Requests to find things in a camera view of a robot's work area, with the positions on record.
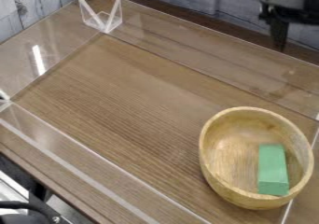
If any wooden bowl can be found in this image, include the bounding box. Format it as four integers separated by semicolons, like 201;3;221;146
197;106;313;210

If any black metal mount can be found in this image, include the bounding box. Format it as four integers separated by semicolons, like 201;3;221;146
28;193;73;224

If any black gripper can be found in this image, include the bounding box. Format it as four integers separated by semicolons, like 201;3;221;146
259;0;319;52

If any green rectangular block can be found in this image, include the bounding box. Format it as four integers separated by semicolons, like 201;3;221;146
256;144;289;196

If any clear acrylic enclosure wall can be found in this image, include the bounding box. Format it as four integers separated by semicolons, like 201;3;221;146
0;0;319;224

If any clear acrylic corner bracket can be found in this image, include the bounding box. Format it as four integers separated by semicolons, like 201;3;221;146
78;0;123;34

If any black cable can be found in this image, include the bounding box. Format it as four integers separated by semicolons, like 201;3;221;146
0;199;46;224

